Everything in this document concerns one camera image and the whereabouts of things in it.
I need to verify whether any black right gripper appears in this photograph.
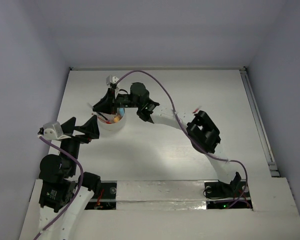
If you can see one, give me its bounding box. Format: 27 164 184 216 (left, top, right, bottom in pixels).
93 86 141 114

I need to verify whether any pale blue highlighter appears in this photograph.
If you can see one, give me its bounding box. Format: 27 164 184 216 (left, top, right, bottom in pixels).
118 108 125 117

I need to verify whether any yellow cap eraser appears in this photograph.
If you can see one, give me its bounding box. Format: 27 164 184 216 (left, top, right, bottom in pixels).
113 116 121 123

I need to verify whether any red gel pen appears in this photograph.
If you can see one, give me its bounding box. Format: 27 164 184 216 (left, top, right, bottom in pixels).
91 113 112 124

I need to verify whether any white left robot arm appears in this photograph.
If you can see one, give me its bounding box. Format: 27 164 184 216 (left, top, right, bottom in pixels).
34 115 101 240

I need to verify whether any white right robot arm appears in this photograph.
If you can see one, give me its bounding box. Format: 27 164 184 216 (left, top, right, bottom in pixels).
92 82 242 199

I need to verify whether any white round pen holder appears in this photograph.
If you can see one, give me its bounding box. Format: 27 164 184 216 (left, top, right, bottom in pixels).
97 108 127 132

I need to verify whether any foil covered front beam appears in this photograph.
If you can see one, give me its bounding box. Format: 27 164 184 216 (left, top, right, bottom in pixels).
115 180 207 211

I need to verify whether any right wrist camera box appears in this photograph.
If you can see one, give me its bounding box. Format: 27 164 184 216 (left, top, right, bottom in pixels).
106 75 120 94

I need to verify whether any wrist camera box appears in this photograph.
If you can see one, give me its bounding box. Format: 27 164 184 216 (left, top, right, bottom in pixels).
37 121 71 141
106 75 120 94

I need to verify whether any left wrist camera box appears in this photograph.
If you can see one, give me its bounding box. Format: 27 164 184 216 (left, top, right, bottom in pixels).
37 121 71 141

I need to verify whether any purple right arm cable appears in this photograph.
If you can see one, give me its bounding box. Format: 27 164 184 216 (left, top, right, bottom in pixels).
114 70 248 210

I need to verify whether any aluminium side rail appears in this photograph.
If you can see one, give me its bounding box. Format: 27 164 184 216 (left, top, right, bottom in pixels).
239 68 281 178

